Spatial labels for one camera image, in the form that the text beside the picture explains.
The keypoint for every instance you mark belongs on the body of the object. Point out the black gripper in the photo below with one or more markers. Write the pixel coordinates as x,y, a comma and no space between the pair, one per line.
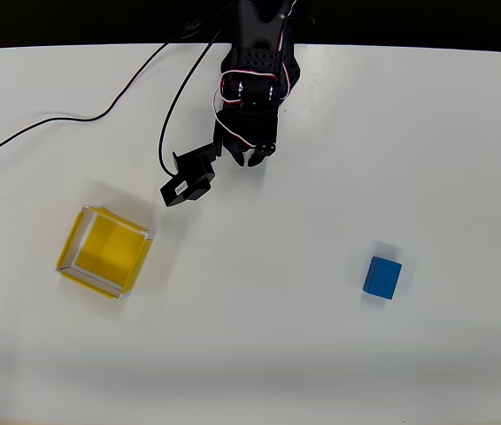
242,142

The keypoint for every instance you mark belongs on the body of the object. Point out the yellow open box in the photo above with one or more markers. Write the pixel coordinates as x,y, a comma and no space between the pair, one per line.
113,248

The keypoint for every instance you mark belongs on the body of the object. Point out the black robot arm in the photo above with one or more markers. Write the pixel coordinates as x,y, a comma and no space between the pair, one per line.
255,40

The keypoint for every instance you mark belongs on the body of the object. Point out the blue block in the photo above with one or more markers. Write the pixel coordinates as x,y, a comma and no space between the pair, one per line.
382,276

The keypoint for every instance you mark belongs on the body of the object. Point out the black camera with white label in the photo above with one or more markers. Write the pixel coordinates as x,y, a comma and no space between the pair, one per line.
188,183

